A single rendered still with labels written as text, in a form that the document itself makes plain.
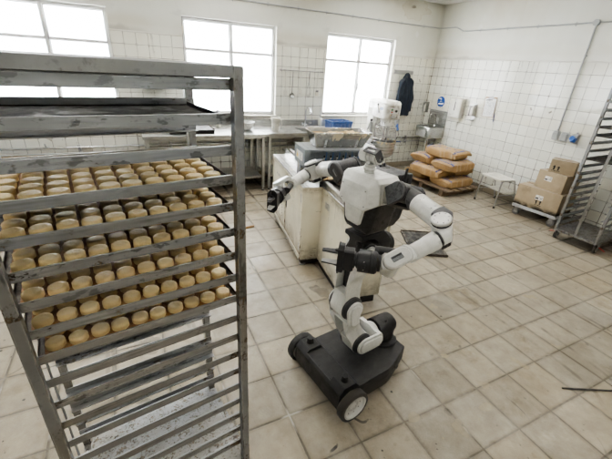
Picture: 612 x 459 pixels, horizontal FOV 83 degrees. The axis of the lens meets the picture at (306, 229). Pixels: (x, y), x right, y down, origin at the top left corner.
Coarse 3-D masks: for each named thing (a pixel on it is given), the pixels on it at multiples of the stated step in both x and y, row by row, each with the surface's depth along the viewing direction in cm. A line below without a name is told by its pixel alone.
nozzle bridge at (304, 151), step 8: (296, 144) 320; (304, 144) 317; (368, 144) 336; (296, 152) 322; (304, 152) 298; (312, 152) 308; (320, 152) 310; (328, 152) 312; (336, 152) 315; (344, 152) 317; (352, 152) 319; (296, 160) 324; (304, 160) 300; (328, 160) 316; (360, 160) 325
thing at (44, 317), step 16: (192, 272) 124; (208, 272) 122; (224, 272) 123; (128, 288) 111; (144, 288) 112; (160, 288) 115; (176, 288) 115; (64, 304) 102; (80, 304) 105; (96, 304) 103; (112, 304) 104; (32, 320) 95; (48, 320) 96; (64, 320) 98
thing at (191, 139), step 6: (186, 90) 128; (192, 90) 130; (186, 96) 129; (192, 96) 130; (192, 132) 135; (192, 138) 136; (192, 144) 137; (204, 336) 180; (210, 360) 187; (210, 372) 191
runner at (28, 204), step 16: (224, 176) 105; (80, 192) 85; (96, 192) 87; (112, 192) 89; (128, 192) 91; (144, 192) 93; (160, 192) 96; (0, 208) 77; (16, 208) 79; (32, 208) 81; (48, 208) 82
